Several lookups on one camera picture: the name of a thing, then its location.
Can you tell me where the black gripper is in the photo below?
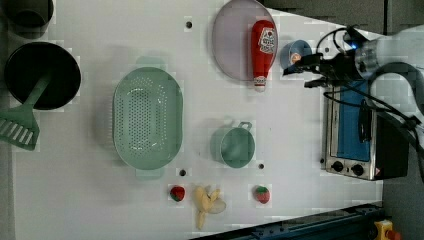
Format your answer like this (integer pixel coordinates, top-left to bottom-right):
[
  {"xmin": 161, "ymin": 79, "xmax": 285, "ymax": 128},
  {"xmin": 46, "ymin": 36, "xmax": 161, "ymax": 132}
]
[{"xmin": 283, "ymin": 51, "xmax": 363, "ymax": 88}]

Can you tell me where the red plush ketchup bottle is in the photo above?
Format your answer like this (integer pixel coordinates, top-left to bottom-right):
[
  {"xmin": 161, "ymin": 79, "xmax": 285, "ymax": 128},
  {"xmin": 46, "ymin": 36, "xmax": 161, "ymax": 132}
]
[{"xmin": 251, "ymin": 20, "xmax": 277, "ymax": 92}]

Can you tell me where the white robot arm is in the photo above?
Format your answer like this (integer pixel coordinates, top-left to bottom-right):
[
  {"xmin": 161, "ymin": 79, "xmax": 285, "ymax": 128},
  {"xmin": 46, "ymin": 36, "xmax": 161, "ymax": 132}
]
[{"xmin": 284, "ymin": 26, "xmax": 423, "ymax": 91}]

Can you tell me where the grey round plate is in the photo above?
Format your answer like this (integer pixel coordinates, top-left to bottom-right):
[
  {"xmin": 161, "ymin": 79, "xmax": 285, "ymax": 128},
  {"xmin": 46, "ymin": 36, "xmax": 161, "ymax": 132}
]
[{"xmin": 212, "ymin": 0, "xmax": 273, "ymax": 81}]

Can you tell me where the orange slice toy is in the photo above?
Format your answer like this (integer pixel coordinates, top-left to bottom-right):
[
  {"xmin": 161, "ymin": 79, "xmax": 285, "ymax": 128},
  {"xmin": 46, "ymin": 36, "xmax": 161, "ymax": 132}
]
[{"xmin": 290, "ymin": 53, "xmax": 302, "ymax": 64}]

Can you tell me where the blue bowl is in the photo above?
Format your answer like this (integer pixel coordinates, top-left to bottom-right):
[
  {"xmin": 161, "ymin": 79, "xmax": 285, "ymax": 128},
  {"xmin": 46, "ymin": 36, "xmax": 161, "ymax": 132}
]
[{"xmin": 280, "ymin": 40, "xmax": 312, "ymax": 69}]

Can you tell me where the toaster oven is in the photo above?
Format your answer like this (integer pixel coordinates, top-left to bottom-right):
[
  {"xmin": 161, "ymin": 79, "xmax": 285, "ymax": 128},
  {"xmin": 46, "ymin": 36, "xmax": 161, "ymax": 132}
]
[{"xmin": 323, "ymin": 82, "xmax": 409, "ymax": 181}]

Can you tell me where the peeled banana toy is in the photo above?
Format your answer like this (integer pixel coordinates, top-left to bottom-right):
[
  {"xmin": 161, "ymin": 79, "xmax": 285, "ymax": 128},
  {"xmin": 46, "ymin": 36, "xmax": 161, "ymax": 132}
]
[{"xmin": 193, "ymin": 186, "xmax": 226, "ymax": 230}]

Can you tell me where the green perforated colander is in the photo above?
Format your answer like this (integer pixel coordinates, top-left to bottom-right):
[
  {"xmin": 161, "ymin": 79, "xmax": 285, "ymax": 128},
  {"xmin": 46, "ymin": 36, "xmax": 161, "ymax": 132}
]
[{"xmin": 112, "ymin": 58, "xmax": 183, "ymax": 180}]

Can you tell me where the yellow red emergency button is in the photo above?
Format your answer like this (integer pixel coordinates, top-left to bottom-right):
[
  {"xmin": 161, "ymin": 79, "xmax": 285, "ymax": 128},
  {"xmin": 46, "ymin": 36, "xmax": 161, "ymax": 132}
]
[{"xmin": 374, "ymin": 220, "xmax": 402, "ymax": 240}]

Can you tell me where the small red strawberry toy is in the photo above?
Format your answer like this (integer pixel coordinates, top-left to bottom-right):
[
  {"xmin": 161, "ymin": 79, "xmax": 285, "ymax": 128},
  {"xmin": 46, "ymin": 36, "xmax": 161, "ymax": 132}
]
[{"xmin": 170, "ymin": 185, "xmax": 185, "ymax": 202}]

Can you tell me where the black round pan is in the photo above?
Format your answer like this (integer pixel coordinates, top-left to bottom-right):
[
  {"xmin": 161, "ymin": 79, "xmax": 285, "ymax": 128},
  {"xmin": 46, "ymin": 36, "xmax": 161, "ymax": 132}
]
[{"xmin": 4, "ymin": 42, "xmax": 82, "ymax": 110}]

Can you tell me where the black cup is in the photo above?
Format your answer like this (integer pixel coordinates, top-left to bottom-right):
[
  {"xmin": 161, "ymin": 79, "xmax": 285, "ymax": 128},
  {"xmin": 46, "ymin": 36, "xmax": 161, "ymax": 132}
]
[{"xmin": 1, "ymin": 0, "xmax": 54, "ymax": 39}]

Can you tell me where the green slotted spatula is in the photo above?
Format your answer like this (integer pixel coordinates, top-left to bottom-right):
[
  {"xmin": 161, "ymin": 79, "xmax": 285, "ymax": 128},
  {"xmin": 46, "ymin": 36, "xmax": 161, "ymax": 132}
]
[{"xmin": 0, "ymin": 74, "xmax": 51, "ymax": 151}]

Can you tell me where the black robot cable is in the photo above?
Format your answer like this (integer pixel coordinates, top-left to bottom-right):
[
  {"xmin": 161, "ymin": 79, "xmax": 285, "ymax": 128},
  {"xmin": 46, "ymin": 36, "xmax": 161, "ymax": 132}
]
[{"xmin": 315, "ymin": 26, "xmax": 424, "ymax": 183}]

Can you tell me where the green cup with handle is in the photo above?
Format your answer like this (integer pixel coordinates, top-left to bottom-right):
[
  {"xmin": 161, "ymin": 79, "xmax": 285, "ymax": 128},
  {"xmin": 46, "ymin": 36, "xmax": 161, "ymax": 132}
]
[{"xmin": 210, "ymin": 122, "xmax": 256, "ymax": 169}]

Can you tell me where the blue metal frame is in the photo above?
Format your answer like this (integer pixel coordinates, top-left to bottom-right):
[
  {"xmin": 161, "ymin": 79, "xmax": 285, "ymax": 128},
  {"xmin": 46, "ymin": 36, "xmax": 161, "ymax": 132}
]
[{"xmin": 191, "ymin": 204, "xmax": 385, "ymax": 240}]

